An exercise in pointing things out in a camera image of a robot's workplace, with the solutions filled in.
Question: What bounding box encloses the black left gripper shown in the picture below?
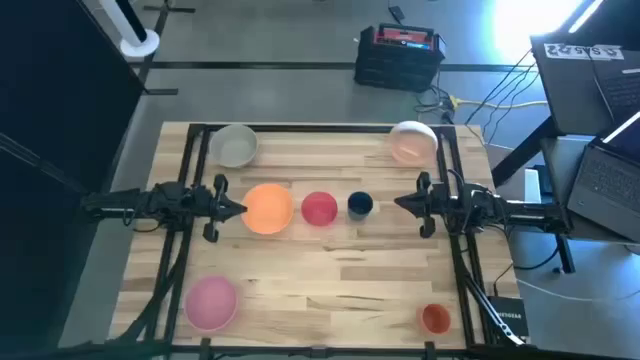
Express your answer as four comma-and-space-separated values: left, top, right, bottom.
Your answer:
195, 173, 248, 245

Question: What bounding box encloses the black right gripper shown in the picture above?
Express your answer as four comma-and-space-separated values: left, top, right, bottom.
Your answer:
393, 171, 452, 240

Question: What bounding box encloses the pale peach translucent bowl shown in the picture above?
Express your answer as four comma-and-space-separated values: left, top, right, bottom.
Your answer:
388, 120, 440, 167

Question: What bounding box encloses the orange bowl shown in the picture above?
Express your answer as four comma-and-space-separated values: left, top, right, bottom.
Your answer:
241, 183, 295, 236

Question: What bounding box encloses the dark blue cup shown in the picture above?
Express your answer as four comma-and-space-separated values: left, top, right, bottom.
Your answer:
347, 191, 375, 222

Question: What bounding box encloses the grey bowl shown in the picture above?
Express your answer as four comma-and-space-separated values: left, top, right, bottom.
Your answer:
208, 123, 260, 169

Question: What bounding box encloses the pink bowl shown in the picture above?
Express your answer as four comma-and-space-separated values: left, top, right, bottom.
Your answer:
182, 275, 240, 333

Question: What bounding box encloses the small orange-red cup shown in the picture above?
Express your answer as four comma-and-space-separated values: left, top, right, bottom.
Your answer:
417, 303, 453, 336

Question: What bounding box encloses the white box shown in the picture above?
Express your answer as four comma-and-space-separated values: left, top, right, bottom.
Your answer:
523, 167, 545, 204

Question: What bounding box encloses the black red toolbox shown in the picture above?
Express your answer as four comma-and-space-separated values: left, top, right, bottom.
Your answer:
353, 22, 448, 94

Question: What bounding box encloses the black floor strip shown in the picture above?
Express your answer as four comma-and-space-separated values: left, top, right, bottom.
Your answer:
128, 60, 532, 73

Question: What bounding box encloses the grey side desk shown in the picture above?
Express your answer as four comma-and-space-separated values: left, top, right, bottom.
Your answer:
491, 114, 640, 275

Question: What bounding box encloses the white pole stand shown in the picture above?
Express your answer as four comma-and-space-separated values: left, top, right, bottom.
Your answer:
97, 0, 161, 59

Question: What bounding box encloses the grey laptop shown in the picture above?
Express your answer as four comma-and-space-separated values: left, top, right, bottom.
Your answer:
566, 112, 640, 245

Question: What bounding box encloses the black partition panel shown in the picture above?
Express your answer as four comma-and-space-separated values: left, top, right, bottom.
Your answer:
0, 0, 147, 360

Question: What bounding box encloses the black laptop with label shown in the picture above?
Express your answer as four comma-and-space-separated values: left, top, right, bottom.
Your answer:
529, 29, 640, 137

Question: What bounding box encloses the black aluminium table frame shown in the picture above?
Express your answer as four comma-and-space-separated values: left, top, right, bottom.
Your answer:
107, 122, 532, 360

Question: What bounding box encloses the yellow cable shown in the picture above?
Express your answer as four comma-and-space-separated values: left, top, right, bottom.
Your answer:
451, 96, 550, 111

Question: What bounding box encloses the black network switch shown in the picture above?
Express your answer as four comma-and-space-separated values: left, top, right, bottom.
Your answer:
486, 294, 530, 338

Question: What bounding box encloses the white floor cable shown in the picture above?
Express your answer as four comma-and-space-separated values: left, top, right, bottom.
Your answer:
516, 278, 640, 304

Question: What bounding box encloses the black floor stand frame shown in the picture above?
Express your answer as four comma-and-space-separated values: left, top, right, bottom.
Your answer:
130, 0, 197, 97

